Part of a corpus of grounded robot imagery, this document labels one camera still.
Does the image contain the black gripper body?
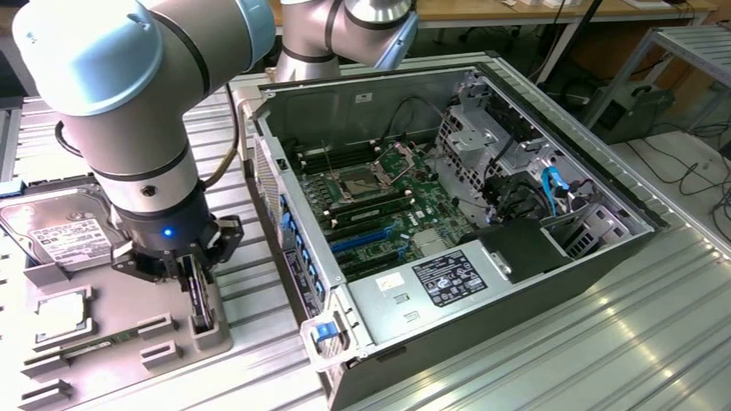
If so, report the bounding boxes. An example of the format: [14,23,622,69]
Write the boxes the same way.
[112,187,219,259]

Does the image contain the graphics card with metal bracket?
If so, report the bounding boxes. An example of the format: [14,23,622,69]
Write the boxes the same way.
[178,252,218,334]

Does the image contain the grey parts rack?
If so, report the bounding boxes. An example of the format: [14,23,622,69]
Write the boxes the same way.
[0,239,234,411]

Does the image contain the blue card retainer clips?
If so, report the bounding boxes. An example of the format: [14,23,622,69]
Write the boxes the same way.
[278,194,333,301]

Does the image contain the silver hard disk with label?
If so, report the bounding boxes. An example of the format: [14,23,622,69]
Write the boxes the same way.
[0,186,131,273]

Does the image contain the silver CPU chip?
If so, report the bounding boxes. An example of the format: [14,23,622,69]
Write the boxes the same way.
[35,293,92,335]

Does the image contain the green RAM stick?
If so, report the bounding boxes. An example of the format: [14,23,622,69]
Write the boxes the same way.
[56,327,142,356]

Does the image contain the blue expansion slot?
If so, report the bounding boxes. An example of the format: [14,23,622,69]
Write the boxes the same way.
[330,226,399,253]

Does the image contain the black expansion slots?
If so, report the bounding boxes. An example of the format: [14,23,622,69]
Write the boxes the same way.
[337,250,402,275]

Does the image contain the black installed RAM stick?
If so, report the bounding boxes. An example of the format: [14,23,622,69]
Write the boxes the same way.
[325,194,417,228]

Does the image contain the thin locking lever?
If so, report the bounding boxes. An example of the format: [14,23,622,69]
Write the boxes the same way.
[322,139,338,177]

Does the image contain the CPU socket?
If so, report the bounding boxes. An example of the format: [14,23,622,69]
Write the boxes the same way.
[337,164,395,202]

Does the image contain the black RAM slots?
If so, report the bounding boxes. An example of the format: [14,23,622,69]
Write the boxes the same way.
[297,145,378,175]

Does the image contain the silver power supply unit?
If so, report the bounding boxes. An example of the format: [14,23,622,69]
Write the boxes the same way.
[346,239,515,348]

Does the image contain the green motherboard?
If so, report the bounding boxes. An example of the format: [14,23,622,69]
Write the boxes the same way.
[294,136,493,282]

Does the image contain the silver chipset heatsink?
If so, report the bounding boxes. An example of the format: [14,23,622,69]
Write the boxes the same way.
[410,229,453,253]

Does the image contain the metal socket cover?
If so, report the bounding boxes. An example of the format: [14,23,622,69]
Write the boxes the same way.
[370,140,427,181]

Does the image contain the silver perforated drive cage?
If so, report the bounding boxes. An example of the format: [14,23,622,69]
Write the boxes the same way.
[434,102,550,223]

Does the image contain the black open PC case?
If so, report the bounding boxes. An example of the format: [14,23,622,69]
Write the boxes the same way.
[231,50,673,411]

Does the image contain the silver disk bay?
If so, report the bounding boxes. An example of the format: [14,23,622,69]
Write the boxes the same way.
[542,205,633,258]

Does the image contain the wooden desk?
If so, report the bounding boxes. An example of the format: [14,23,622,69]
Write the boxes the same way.
[274,0,715,31]

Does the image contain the black box on floor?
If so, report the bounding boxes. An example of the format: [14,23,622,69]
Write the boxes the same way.
[599,83,679,145]

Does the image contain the metal slatted side table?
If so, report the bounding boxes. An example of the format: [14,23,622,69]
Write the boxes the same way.
[587,23,731,129]

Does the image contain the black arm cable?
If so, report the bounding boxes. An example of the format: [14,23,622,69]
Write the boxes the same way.
[54,122,243,189]

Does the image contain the hard disk with blue bracket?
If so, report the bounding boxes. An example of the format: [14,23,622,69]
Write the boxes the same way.
[0,173,102,200]

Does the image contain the black wire in case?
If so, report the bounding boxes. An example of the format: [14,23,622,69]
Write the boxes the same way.
[386,97,447,142]

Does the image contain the blue disk wire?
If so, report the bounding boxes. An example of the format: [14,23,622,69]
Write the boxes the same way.
[539,164,573,219]

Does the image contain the black floor cables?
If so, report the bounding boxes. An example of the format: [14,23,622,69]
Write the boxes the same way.
[625,123,731,215]

